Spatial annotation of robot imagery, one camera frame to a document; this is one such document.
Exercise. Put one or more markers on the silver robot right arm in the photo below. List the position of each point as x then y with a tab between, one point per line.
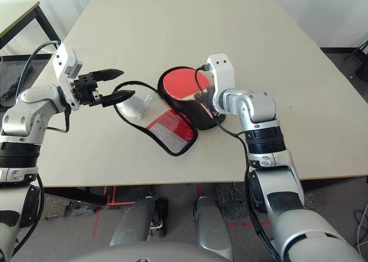
258	107

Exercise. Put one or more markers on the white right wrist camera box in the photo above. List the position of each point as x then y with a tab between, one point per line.
221	69

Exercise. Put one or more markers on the black foam floor tile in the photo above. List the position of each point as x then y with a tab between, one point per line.
8	78

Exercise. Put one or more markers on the black-framed side table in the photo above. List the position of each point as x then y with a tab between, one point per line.
14	17

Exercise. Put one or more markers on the red ping-pong paddle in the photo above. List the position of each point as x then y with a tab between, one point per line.
181	84

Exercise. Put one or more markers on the grey robot left leg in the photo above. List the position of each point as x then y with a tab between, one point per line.
129	221

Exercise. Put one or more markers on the red black paddle case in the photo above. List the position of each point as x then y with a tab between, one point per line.
178	124

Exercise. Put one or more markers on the grey robot right leg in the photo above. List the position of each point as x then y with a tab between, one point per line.
211	227

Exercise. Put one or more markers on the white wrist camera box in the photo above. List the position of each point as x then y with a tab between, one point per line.
221	69
61	63

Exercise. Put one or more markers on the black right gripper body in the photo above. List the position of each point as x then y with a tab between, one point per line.
208	98

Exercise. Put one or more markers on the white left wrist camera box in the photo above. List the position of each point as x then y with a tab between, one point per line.
61	63

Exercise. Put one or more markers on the grey robot torso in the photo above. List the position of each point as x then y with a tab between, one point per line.
149	254

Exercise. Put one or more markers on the grey speckled floor mat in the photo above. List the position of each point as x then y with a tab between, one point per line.
69	206

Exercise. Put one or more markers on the dark speckled floor mat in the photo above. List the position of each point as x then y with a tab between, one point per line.
230	198

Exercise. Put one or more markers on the black bag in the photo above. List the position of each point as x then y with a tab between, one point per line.
362	72

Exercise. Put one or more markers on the black tripod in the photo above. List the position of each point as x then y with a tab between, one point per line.
362	45

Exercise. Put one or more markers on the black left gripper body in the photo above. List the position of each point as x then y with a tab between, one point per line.
83	95

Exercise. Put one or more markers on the grey robot leg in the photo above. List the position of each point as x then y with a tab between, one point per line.
129	221
211	227

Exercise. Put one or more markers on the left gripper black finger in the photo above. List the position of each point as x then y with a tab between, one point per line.
115	98
103	76

